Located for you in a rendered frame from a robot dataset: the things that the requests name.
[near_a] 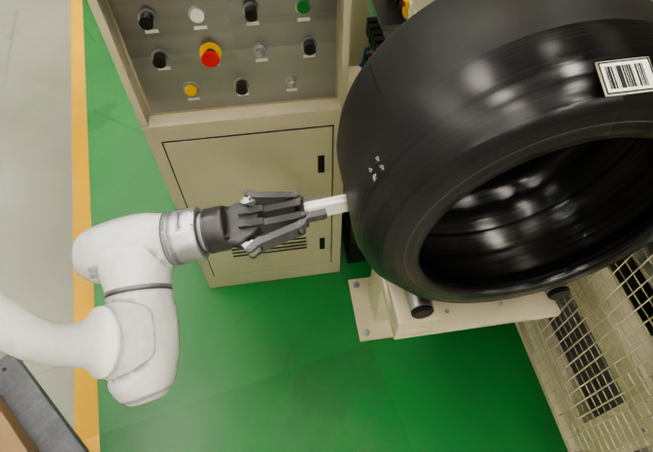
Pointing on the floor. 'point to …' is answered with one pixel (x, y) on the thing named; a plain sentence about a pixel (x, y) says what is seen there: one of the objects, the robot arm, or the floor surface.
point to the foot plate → (367, 329)
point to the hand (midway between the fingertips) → (326, 207)
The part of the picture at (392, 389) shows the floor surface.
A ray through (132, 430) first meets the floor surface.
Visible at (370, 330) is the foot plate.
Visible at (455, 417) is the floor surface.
